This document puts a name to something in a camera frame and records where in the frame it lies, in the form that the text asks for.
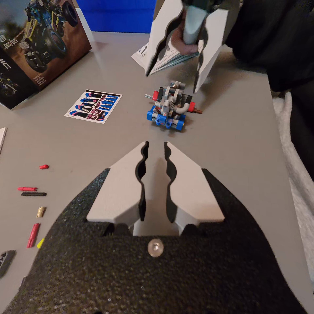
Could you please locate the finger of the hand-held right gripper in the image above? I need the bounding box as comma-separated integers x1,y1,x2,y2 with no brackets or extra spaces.
193,9,230,94
145,0,185,77

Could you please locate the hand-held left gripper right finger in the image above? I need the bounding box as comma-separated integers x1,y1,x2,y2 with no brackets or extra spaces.
163,142,226,224

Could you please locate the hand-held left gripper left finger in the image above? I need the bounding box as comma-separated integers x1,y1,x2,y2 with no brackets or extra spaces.
86,141,150,223

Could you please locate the grey and blue lego chassis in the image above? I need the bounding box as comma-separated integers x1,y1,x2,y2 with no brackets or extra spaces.
145,81,203,131

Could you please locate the lego sticker sheet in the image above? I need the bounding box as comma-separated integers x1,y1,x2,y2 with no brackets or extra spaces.
64,89,123,124

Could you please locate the person's right hand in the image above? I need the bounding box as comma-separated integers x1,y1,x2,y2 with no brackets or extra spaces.
169,24,200,56

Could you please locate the blue plastic storage bin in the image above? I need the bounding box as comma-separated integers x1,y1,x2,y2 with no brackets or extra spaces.
76,0,157,33

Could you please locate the black cardboard box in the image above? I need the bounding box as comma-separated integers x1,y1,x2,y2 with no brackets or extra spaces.
0,0,92,110

